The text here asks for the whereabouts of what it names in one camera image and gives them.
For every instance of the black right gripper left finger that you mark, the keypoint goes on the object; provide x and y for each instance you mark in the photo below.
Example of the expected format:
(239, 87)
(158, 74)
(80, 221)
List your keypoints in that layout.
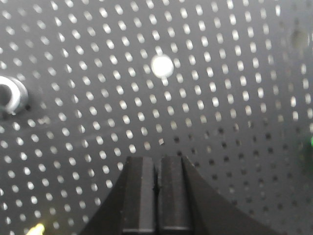
(130, 208)

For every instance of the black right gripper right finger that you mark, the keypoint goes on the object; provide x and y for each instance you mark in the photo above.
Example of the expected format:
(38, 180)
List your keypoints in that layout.
(188, 205)

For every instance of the black perforated pegboard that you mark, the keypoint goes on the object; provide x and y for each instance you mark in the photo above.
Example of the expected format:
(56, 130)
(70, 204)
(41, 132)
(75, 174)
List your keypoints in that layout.
(227, 83)

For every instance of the yellow-green switch block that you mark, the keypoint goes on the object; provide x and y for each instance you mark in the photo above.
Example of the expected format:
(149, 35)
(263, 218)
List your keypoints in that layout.
(38, 229)

